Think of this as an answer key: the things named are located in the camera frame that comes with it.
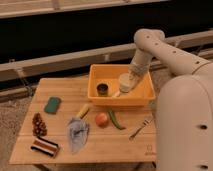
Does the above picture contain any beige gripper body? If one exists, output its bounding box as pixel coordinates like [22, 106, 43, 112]
[128, 63, 150, 88]

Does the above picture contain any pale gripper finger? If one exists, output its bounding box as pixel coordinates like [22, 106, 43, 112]
[112, 91, 121, 98]

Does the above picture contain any white cup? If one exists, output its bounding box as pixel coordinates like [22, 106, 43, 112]
[118, 73, 132, 93]

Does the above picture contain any dark brown cup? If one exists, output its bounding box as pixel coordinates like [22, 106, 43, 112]
[97, 83, 108, 96]

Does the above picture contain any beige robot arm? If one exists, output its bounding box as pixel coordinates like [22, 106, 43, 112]
[119, 29, 213, 171]

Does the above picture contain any yellow plastic tray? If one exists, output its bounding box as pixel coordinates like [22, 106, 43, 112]
[88, 64, 156, 106]

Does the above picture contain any green chili pepper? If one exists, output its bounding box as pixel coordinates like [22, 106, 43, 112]
[108, 109, 126, 130]

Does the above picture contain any red orange apple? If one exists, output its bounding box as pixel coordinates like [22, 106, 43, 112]
[95, 113, 109, 127]

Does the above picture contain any silver fork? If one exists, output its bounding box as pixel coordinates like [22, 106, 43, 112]
[129, 117, 153, 141]

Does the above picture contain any green sponge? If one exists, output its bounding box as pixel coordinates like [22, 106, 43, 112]
[44, 97, 61, 114]

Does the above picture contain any brown pine cone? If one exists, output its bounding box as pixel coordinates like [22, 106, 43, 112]
[32, 113, 47, 136]

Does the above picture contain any striped brown white cloth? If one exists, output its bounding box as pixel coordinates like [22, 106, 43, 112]
[31, 137, 60, 157]

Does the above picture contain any trowel with yellow handle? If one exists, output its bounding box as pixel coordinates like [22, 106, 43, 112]
[68, 104, 90, 154]

